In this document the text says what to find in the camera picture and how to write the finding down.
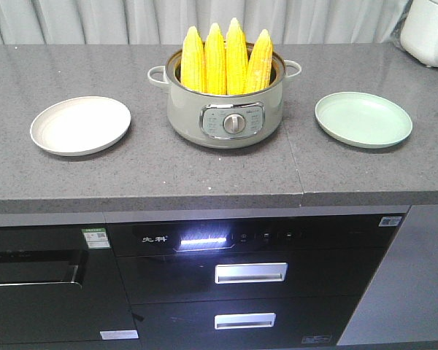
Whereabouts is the yellow corn cob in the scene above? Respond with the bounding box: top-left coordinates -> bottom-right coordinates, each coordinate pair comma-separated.
204,23 -> 226,95
243,29 -> 274,94
180,26 -> 206,93
226,17 -> 248,95

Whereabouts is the pale green electric cooking pot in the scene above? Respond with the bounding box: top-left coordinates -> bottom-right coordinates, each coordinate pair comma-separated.
147,50 -> 301,149

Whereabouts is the black built-in disinfection cabinet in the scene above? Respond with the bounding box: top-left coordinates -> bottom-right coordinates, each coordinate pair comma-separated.
107,213 -> 404,349

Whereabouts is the beige round plate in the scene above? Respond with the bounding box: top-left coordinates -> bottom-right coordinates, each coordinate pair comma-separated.
29,96 -> 131,157

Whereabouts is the light green round plate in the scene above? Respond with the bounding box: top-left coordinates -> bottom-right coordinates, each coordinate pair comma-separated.
315,92 -> 413,149

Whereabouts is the black built-in dishwasher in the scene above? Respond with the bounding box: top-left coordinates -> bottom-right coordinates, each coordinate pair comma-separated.
0,224 -> 139,345

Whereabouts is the white rice cooker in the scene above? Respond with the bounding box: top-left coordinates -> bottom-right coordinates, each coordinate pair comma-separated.
400,0 -> 438,68

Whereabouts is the grey pleated curtain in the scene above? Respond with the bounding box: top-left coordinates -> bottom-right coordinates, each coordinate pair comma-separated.
0,1 -> 410,44

